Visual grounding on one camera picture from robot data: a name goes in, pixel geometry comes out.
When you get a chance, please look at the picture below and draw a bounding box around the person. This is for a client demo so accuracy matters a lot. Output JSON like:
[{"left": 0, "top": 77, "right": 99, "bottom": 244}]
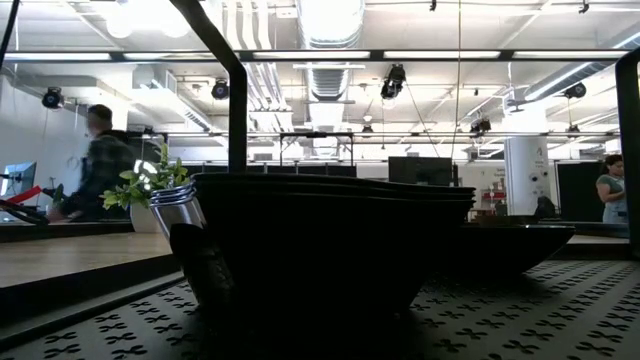
[
  {"left": 47, "top": 103, "right": 146, "bottom": 224},
  {"left": 594, "top": 153, "right": 630, "bottom": 225}
]

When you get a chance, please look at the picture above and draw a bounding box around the black chair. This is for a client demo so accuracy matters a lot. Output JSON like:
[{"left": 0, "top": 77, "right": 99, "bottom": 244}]
[{"left": 533, "top": 195, "right": 557, "bottom": 220}]

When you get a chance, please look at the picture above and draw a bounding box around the white round pillar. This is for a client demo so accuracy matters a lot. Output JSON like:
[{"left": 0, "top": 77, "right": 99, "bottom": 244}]
[{"left": 503, "top": 135, "right": 551, "bottom": 216}]

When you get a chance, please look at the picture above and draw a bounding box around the silver slanted air duct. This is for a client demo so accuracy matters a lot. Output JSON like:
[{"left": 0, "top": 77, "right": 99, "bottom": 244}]
[{"left": 524, "top": 33, "right": 640, "bottom": 101}]

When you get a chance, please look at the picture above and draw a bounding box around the black perforated metal tray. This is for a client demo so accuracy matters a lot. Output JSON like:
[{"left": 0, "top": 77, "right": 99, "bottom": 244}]
[{"left": 0, "top": 0, "right": 640, "bottom": 360}]

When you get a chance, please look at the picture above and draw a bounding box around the black metal rig frame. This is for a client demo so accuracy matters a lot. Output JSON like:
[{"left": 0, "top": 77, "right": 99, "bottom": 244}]
[{"left": 112, "top": 130, "right": 169, "bottom": 151}]

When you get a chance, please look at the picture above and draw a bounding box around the black rounded square mini plate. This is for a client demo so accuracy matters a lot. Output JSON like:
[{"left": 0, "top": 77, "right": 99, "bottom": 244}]
[
  {"left": 474, "top": 222, "right": 577, "bottom": 232},
  {"left": 148, "top": 172, "right": 477, "bottom": 196}
]

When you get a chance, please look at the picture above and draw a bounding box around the black partition panel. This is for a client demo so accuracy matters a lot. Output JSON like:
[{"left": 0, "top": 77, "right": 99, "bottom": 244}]
[{"left": 556, "top": 160, "right": 619, "bottom": 222}]

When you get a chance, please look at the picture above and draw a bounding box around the silver ceiling air duct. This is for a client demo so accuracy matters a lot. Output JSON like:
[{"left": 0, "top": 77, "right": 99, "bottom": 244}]
[{"left": 294, "top": 0, "right": 366, "bottom": 157}]

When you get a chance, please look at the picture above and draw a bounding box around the grey computer monitor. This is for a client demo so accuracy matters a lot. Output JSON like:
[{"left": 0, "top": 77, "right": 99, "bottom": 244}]
[{"left": 0, "top": 161, "right": 37, "bottom": 199}]

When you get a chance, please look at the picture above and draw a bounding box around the white rectangular air duct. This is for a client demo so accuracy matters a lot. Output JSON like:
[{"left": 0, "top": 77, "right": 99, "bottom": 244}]
[{"left": 130, "top": 64, "right": 214, "bottom": 134}]

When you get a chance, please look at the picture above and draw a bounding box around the large black monitor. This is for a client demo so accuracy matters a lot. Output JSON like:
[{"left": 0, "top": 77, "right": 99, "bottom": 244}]
[{"left": 388, "top": 156, "right": 454, "bottom": 187}]

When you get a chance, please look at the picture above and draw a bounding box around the thin hanging cable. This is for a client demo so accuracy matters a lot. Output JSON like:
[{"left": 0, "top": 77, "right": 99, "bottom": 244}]
[{"left": 451, "top": 0, "right": 464, "bottom": 161}]

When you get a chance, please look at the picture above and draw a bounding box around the green plant in white pot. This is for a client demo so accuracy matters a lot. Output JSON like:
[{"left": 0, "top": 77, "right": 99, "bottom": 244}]
[{"left": 99, "top": 144, "right": 192, "bottom": 234}]

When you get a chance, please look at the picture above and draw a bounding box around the white light strip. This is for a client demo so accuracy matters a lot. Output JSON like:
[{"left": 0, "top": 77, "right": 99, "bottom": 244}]
[
  {"left": 383, "top": 50, "right": 501, "bottom": 60},
  {"left": 123, "top": 52, "right": 221, "bottom": 61},
  {"left": 512, "top": 50, "right": 629, "bottom": 60},
  {"left": 4, "top": 52, "right": 112, "bottom": 62},
  {"left": 252, "top": 50, "right": 371, "bottom": 60}
]

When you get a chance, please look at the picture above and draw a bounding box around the black hanging arm cable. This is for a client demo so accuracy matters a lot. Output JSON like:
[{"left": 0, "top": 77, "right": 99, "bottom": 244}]
[{"left": 0, "top": 0, "right": 21, "bottom": 71}]

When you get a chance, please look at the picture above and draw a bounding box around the white ceiling pipe bundle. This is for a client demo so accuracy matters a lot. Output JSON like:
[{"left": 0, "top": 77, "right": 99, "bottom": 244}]
[{"left": 222, "top": 0, "right": 296, "bottom": 132}]

